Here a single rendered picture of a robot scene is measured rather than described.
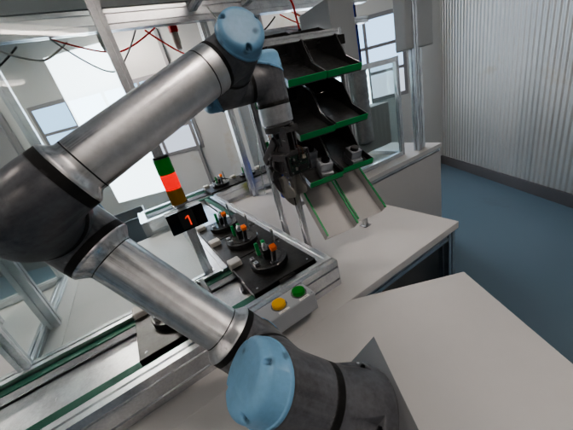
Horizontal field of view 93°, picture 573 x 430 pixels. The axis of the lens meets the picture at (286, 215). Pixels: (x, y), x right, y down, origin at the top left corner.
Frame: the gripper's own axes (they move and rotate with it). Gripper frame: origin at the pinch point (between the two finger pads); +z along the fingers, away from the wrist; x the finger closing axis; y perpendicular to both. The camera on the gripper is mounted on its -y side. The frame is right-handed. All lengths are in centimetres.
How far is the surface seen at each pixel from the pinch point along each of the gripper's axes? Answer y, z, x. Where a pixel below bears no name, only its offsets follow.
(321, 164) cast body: -12.2, -2.3, 20.7
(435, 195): -68, 80, 171
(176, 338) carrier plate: -8.5, 26.3, -41.3
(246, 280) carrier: -16.2, 26.3, -15.7
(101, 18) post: -34, -55, -24
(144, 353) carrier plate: -10, 26, -50
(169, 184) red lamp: -29.5, -9.8, -25.1
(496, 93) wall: -92, 26, 321
